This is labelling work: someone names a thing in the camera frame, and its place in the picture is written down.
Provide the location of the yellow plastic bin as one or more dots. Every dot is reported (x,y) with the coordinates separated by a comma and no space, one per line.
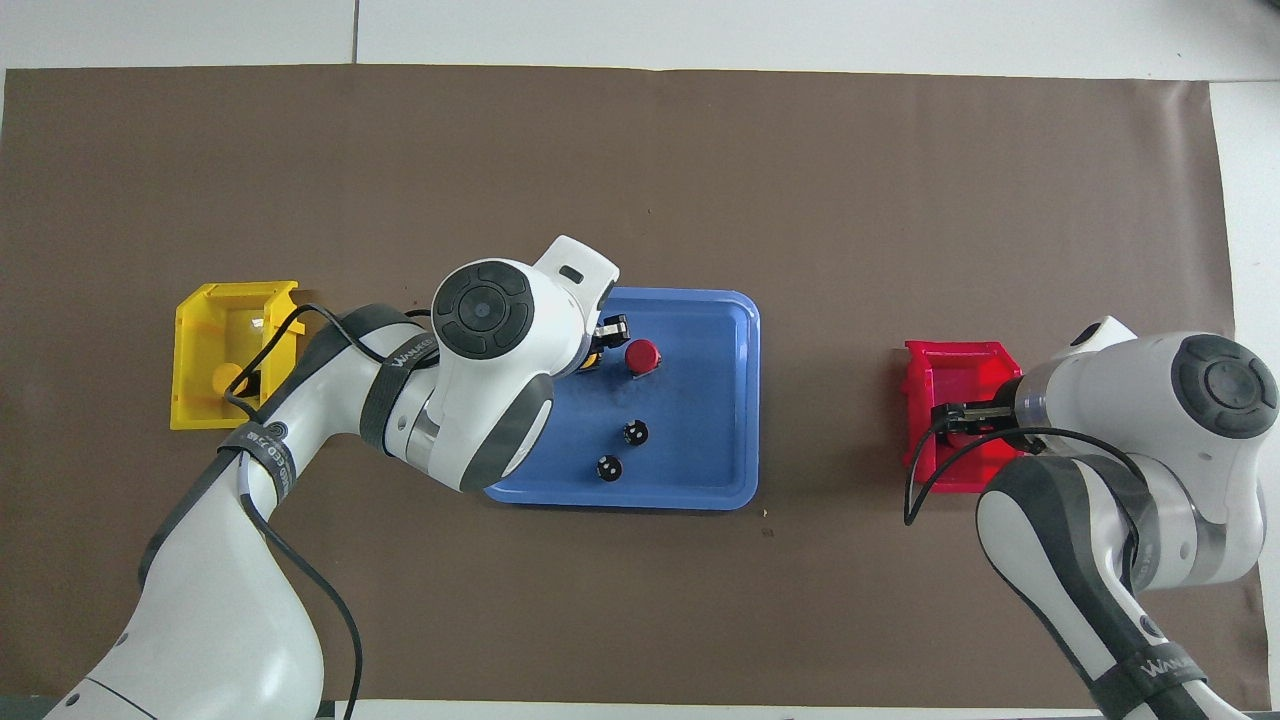
(195,350)

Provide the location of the brown paper mat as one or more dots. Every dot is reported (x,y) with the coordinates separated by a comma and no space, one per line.
(700,180)

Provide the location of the yellow push button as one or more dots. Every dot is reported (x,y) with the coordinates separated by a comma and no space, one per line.
(591,358)
(226,378)

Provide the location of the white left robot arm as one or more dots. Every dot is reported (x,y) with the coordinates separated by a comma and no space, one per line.
(250,600)

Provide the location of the red plastic bin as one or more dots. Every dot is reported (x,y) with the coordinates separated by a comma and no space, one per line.
(960,365)

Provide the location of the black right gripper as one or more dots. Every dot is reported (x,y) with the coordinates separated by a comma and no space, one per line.
(995,418)

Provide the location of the black cylindrical capacitor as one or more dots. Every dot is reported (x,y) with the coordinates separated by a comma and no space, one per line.
(635,433)
(609,467)

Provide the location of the red push button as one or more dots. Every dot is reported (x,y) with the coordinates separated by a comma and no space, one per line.
(642,355)

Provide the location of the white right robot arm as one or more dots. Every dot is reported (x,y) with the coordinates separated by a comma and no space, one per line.
(1150,400)

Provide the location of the blue plastic tray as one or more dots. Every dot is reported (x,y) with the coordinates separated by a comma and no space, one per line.
(700,460)

